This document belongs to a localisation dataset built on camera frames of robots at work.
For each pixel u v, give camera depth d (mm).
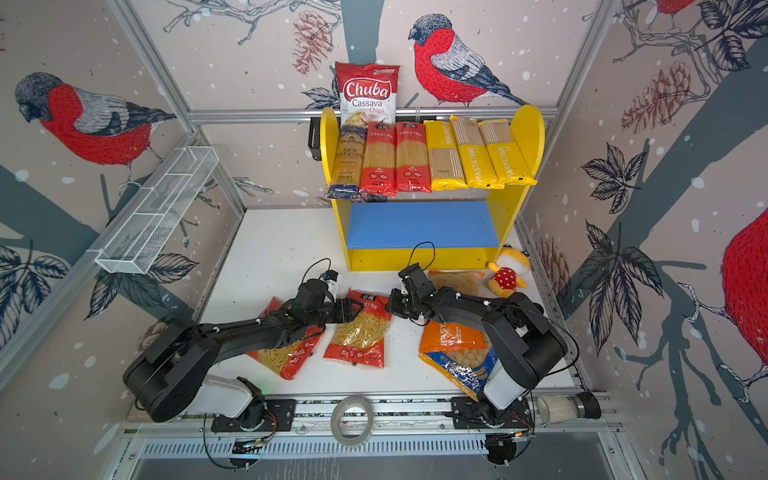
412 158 731
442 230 975
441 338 815
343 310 778
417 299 713
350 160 729
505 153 744
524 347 450
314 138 923
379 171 698
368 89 821
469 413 730
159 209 790
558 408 713
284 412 731
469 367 776
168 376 432
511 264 951
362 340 817
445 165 719
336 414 704
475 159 725
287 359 794
